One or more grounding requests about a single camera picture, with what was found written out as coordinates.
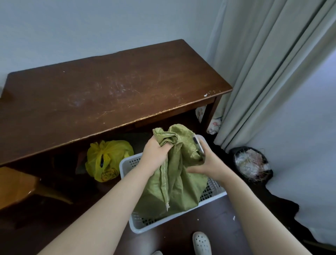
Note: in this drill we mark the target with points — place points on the person's left hand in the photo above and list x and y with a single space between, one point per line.
153 156

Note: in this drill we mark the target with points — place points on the person's right hand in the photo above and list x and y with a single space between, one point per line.
212 164

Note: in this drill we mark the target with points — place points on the person's right thumb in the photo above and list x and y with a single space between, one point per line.
195 169

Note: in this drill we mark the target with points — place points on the person's left fingers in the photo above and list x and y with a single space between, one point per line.
164 149

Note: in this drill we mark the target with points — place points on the green woven sack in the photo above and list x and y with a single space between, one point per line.
175 170

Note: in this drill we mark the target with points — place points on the smartphone with clear case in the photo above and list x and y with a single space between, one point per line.
199 146

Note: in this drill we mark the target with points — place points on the person's right forearm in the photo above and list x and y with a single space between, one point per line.
257 218

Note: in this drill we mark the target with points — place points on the person's left forearm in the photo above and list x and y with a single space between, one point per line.
99 218

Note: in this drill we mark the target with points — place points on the white perforated plastic basket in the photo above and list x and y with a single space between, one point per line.
210 193

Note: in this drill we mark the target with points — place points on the white floral cloth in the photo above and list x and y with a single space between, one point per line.
214 123

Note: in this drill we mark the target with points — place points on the black trash bin with waste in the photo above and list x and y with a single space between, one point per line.
252 164

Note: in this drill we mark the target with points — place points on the yellow plastic bag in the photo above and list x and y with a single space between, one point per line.
107 159

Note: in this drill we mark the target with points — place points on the white perforated slipper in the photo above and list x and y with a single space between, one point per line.
201 243

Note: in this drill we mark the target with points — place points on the dark brown wooden table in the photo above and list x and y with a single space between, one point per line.
105 89

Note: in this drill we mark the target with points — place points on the grey-green curtain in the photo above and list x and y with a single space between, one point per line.
265 65

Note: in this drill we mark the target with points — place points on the light brown wooden stool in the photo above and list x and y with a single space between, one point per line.
18 186

